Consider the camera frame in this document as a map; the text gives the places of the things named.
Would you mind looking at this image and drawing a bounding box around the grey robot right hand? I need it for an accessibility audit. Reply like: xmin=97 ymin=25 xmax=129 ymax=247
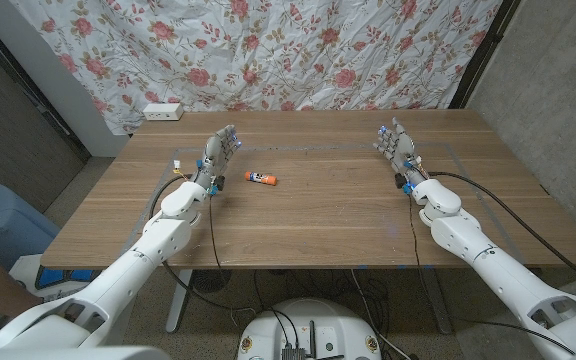
xmin=373 ymin=117 xmax=428 ymax=189

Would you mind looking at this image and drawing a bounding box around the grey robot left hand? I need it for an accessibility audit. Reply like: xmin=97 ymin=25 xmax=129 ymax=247
xmin=190 ymin=124 xmax=243 ymax=194

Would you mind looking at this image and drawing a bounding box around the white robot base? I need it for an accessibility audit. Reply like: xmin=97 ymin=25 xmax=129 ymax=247
xmin=236 ymin=298 xmax=383 ymax=360

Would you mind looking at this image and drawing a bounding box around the white power strip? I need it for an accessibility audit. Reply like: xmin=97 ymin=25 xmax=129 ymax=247
xmin=142 ymin=102 xmax=185 ymax=122

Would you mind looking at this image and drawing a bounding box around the floral backdrop cloth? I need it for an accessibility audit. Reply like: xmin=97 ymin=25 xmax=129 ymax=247
xmin=8 ymin=0 xmax=504 ymax=135

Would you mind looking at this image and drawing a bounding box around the black backdrop pole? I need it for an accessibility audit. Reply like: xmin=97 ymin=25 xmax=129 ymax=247
xmin=450 ymin=0 xmax=522 ymax=110

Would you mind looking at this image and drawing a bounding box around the black round floor object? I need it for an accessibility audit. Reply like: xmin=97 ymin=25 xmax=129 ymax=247
xmin=190 ymin=269 xmax=233 ymax=295

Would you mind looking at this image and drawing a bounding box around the white table leg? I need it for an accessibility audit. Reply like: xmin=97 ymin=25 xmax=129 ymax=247
xmin=165 ymin=268 xmax=194 ymax=335

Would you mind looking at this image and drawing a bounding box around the grey table leg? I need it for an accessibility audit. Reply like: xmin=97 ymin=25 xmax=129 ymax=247
xmin=420 ymin=268 xmax=454 ymax=335

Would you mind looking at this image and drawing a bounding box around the white and blue floor box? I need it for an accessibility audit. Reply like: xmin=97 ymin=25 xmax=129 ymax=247
xmin=8 ymin=253 xmax=102 ymax=304

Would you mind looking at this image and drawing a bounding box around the blue plastic bin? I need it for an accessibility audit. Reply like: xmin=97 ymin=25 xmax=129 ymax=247
xmin=0 ymin=183 xmax=62 ymax=271

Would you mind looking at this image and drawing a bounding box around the white robot torso edge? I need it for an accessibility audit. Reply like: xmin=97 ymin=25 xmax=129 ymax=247
xmin=0 ymin=345 xmax=172 ymax=360

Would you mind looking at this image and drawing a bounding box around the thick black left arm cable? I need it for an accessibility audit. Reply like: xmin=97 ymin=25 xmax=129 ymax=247
xmin=148 ymin=173 xmax=249 ymax=314

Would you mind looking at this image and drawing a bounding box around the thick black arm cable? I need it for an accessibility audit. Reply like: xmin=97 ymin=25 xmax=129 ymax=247
xmin=148 ymin=173 xmax=249 ymax=314
xmin=427 ymin=171 xmax=576 ymax=296

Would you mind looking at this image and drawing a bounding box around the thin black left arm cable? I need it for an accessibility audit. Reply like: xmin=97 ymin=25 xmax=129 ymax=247
xmin=208 ymin=193 xmax=224 ymax=274

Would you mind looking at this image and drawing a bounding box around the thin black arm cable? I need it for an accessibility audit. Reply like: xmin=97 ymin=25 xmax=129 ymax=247
xmin=407 ymin=193 xmax=576 ymax=356
xmin=208 ymin=193 xmax=224 ymax=274

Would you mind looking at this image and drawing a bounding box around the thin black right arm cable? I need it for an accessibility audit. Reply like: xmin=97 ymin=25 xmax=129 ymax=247
xmin=407 ymin=193 xmax=576 ymax=356

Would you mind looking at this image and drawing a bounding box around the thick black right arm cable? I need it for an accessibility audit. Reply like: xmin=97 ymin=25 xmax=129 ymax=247
xmin=427 ymin=171 xmax=576 ymax=296

